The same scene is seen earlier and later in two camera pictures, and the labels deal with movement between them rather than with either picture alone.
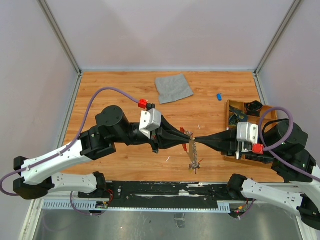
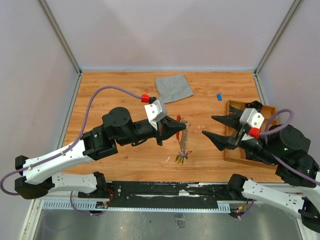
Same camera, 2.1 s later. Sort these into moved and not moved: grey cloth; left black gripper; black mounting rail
Moved: left black gripper
Not moved: grey cloth; black mounting rail
